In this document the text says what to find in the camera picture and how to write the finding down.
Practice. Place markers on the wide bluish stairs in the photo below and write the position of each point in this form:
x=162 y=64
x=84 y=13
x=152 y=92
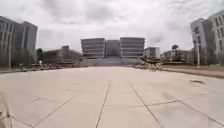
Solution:
x=103 y=61

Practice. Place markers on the small pale building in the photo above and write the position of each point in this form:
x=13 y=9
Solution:
x=151 y=52

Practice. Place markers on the brown ground strip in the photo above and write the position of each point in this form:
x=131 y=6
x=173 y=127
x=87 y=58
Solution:
x=193 y=71

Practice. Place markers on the tiered building with banded floors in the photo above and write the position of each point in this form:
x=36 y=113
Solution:
x=93 y=46

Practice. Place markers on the row of parked bicycles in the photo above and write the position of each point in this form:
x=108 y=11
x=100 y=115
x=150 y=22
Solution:
x=148 y=66

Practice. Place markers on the tall grey two-block building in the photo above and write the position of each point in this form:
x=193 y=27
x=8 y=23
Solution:
x=20 y=36

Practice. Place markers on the lamp pole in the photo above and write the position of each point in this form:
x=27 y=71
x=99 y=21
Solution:
x=198 y=53

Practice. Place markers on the pale multi-storey building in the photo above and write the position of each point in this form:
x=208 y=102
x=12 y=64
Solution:
x=213 y=33

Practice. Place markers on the manhole cover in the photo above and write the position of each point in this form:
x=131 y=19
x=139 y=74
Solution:
x=197 y=81

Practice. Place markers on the pale stone slab plaza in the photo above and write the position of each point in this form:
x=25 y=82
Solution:
x=110 y=83

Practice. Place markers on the low dark building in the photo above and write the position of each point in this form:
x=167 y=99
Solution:
x=61 y=55

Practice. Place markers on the low long building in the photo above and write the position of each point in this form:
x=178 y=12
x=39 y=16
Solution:
x=176 y=55

